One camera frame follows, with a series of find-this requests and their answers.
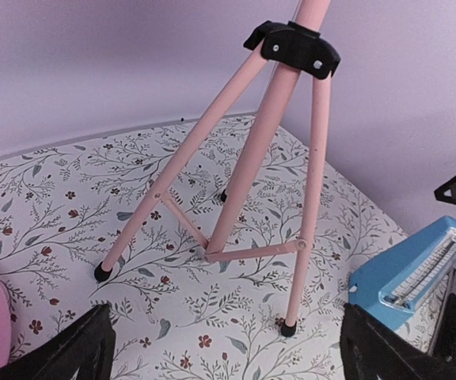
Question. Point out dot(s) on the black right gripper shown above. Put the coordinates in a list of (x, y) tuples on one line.
[(370, 350)]

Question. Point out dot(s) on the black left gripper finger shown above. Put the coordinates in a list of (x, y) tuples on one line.
[(83, 350)]

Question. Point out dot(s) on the blue metronome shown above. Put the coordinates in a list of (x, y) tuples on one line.
[(393, 285)]

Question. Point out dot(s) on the pink music stand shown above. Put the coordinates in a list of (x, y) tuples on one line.
[(295, 47)]

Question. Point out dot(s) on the floral table mat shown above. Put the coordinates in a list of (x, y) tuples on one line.
[(175, 315)]

